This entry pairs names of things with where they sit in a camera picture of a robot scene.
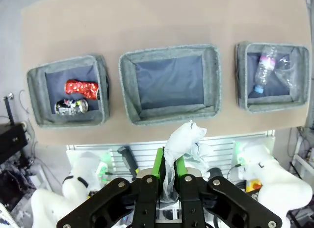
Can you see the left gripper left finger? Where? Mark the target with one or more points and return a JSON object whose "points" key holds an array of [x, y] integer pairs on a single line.
{"points": [[122, 201]]}

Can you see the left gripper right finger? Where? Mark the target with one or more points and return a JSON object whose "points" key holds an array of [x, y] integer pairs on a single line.
{"points": [[220, 203]]}

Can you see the white paper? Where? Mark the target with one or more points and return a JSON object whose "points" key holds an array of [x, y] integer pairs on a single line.
{"points": [[184, 137]]}

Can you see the crushed black Pepsi can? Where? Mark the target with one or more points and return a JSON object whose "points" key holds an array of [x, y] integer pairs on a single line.
{"points": [[71, 107]]}

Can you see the crushed red can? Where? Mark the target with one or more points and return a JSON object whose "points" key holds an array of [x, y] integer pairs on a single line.
{"points": [[82, 88]]}

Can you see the clear bottle with pink label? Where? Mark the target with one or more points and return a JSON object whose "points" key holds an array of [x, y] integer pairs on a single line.
{"points": [[265, 68]]}

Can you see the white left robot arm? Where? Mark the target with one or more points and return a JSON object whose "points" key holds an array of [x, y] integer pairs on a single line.
{"points": [[49, 208]]}

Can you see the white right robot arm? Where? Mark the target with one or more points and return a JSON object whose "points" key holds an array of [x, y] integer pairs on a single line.
{"points": [[282, 184]]}

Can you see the black cylindrical cup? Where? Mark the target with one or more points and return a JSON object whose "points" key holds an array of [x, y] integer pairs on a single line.
{"points": [[216, 173]]}

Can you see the yellow emergency stop button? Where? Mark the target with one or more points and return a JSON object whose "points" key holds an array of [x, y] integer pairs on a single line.
{"points": [[252, 186]]}

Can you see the black handheld device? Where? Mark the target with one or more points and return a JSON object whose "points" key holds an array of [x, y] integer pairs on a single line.
{"points": [[127, 161]]}

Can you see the grey fabric basket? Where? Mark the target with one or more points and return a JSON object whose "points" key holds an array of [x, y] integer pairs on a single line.
{"points": [[301, 78], [39, 95], [169, 83]]}

